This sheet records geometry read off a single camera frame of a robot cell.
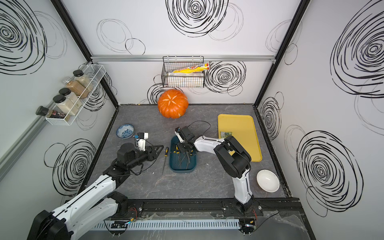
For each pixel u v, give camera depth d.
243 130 1.06
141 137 0.70
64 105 0.65
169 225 0.96
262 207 0.74
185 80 0.87
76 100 0.70
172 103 1.04
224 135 1.02
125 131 1.02
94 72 0.93
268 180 0.81
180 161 0.89
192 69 0.88
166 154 0.92
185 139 0.75
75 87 0.72
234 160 0.50
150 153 0.69
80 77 0.75
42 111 0.59
